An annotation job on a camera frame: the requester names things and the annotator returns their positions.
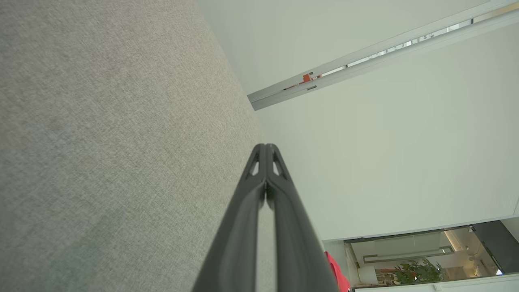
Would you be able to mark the grey metal partition post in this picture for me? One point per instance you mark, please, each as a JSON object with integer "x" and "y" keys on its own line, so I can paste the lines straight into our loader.
{"x": 365, "y": 67}
{"x": 365, "y": 48}

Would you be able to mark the green potted plant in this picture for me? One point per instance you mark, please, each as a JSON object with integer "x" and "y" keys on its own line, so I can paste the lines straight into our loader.
{"x": 417, "y": 271}

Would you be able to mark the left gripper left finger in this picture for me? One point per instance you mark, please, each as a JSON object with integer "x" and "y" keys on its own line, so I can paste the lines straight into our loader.
{"x": 239, "y": 235}

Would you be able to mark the red and white t-shirt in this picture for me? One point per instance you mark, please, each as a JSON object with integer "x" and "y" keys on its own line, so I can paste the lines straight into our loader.
{"x": 338, "y": 271}

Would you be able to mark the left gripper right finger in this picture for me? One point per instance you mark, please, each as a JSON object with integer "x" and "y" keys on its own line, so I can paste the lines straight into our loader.
{"x": 296, "y": 243}

